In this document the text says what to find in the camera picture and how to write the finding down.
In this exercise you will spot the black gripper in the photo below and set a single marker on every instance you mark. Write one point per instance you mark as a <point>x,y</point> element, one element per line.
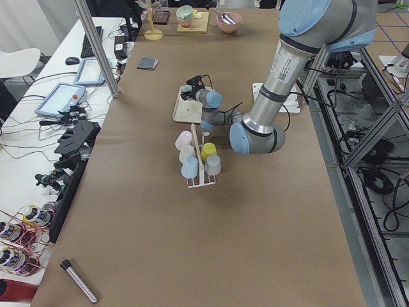
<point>192,93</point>

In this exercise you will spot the green cup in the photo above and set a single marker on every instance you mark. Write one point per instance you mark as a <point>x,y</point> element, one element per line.
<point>185,92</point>

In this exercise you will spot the cream rabbit serving tray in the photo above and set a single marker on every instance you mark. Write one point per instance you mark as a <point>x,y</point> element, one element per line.
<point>189,110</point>

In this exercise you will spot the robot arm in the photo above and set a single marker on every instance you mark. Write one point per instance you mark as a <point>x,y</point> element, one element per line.
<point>305,27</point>

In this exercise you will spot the pink cup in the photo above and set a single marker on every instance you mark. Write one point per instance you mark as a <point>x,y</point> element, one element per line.
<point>184,138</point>

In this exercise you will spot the cream cup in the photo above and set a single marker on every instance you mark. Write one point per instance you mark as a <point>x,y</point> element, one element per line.
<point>186,152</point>

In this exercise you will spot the yellow cup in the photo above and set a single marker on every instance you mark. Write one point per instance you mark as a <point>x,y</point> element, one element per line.
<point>207,150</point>

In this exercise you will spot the blue cup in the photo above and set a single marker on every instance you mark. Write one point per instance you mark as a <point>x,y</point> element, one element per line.
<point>190,167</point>

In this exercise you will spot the grey cup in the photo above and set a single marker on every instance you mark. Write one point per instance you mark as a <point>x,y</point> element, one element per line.
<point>213,165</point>

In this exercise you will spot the dark brown tray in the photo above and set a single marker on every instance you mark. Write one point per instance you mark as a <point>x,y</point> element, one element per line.
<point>161,18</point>

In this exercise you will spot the folded grey cloth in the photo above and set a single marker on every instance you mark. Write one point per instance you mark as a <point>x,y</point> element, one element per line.
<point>148,63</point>

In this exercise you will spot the wooden mug tree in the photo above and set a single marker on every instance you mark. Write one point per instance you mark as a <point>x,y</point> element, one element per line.
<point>152,33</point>

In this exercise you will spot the bamboo cutting board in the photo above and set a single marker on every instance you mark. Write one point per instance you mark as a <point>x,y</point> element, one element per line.
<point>198,25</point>

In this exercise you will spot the white steamed bun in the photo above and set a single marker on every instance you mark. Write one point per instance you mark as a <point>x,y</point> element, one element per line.
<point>198,15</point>

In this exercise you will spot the green top bowl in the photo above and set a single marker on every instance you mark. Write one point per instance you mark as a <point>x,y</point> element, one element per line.
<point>185,12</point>

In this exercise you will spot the large pink ice bowl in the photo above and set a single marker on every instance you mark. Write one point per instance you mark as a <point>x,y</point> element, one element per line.
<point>227,26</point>

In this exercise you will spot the steel scoop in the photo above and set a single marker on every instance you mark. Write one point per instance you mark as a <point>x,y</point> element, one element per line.
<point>225,17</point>

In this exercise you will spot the blue teach pendant far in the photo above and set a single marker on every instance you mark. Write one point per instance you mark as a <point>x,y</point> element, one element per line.
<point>89,73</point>

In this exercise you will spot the blue teach pendant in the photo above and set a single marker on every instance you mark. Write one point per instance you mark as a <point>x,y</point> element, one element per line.
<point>61,99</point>
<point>89,73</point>

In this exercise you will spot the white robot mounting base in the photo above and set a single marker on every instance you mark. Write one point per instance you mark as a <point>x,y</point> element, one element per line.
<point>291,104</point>

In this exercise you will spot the black tool stand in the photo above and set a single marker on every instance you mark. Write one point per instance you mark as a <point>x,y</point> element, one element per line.
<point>73,140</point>

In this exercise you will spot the black computer mouse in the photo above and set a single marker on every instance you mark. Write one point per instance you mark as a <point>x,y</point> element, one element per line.
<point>72,61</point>

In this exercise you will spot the blue teach pendant near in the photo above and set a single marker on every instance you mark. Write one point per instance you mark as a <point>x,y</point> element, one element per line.
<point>61,99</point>

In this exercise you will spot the white chair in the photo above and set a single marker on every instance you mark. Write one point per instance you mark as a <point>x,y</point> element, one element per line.
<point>19,63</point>

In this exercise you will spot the steel tube black cap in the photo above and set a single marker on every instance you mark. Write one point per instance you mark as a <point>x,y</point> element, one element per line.
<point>86,290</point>

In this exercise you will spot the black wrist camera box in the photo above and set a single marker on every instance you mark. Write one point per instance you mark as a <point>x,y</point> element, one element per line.
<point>196,81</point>

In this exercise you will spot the white wire cup rack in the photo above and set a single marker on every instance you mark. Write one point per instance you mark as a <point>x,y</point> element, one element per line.
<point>202,178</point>

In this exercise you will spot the aluminium frame post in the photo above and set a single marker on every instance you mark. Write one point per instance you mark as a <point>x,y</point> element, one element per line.
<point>87,22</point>

